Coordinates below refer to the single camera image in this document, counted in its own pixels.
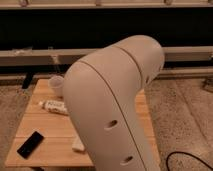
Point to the wooden table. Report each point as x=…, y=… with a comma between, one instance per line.
x=55, y=150

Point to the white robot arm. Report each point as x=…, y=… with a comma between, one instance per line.
x=99, y=92

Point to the black remote control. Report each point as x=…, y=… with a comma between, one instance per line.
x=26, y=149

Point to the white labelled bottle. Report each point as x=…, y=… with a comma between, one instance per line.
x=53, y=106

